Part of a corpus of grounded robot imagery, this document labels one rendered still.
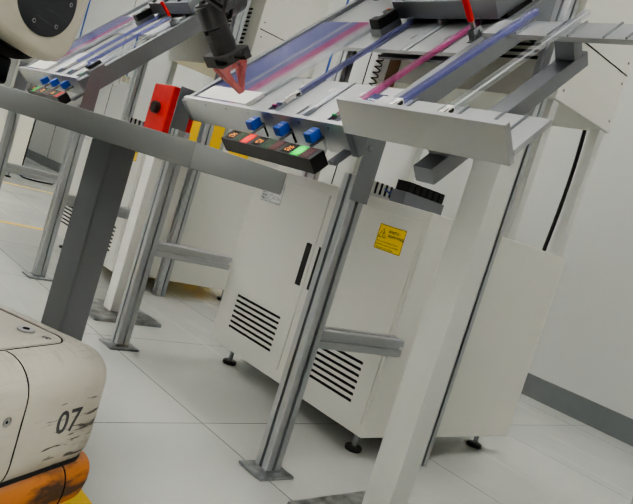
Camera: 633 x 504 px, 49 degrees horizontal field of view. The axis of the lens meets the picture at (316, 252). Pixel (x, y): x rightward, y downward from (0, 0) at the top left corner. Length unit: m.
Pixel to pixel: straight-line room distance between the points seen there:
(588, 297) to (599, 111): 1.28
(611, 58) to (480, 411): 1.04
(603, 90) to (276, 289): 1.07
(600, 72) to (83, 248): 1.45
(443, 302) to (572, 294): 2.02
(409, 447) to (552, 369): 2.01
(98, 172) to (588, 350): 2.40
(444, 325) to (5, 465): 0.74
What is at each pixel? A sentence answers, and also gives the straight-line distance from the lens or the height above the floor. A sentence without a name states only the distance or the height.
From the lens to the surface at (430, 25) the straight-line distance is 1.90.
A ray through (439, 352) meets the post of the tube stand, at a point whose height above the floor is 0.37.
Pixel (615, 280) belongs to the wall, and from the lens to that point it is 3.19.
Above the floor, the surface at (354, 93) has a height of 0.82.
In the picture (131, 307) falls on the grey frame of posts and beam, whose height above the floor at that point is 0.12.
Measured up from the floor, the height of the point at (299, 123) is 0.72.
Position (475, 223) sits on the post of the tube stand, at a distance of 1.27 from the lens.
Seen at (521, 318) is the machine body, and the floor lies 0.42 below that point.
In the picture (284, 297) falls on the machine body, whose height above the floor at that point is 0.28.
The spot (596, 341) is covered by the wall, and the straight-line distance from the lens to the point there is 3.20.
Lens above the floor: 0.58
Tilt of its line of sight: 4 degrees down
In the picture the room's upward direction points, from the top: 17 degrees clockwise
